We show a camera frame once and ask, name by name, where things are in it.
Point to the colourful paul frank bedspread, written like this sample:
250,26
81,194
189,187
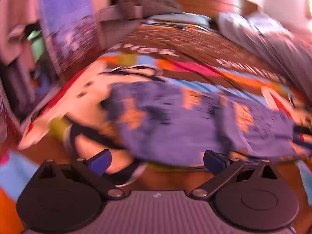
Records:
42,193

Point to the blue dotted wardrobe curtain right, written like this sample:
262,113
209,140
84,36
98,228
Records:
70,32

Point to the blue patterned children's pants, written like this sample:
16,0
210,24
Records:
161,122

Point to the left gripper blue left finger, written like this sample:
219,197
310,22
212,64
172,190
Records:
91,172

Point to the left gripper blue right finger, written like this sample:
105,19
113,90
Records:
223,170

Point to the wooden headboard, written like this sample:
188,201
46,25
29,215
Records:
212,8

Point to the grey lilac duvet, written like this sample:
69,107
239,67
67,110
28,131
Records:
267,39

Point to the grey bedside table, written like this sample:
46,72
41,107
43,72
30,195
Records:
113,26

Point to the light blue pillow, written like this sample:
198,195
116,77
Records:
185,18

